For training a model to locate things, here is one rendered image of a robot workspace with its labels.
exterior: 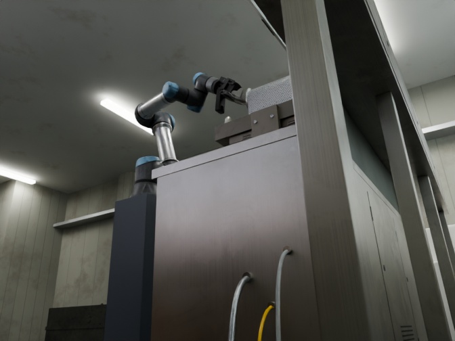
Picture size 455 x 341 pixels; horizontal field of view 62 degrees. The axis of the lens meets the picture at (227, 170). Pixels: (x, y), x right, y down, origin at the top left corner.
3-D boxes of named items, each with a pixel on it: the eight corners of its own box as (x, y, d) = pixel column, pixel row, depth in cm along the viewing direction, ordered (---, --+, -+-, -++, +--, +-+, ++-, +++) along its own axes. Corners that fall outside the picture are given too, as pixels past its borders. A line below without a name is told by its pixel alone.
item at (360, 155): (422, 247, 311) (416, 219, 321) (428, 247, 310) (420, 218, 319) (334, 152, 137) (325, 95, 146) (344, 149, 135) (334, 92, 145)
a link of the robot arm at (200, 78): (200, 89, 198) (206, 74, 196) (213, 95, 191) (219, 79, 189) (189, 85, 192) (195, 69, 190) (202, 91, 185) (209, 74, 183)
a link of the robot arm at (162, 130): (154, 190, 191) (142, 118, 225) (179, 195, 200) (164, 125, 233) (166, 175, 185) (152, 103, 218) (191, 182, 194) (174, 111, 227)
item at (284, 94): (250, 139, 158) (248, 101, 165) (304, 122, 146) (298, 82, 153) (250, 139, 157) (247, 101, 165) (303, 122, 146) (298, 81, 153)
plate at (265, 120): (254, 143, 131) (253, 115, 135) (282, 134, 126) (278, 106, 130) (251, 140, 129) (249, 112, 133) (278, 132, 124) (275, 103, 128)
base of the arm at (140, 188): (122, 201, 179) (124, 182, 183) (145, 209, 191) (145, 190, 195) (146, 195, 172) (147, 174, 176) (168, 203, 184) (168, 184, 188)
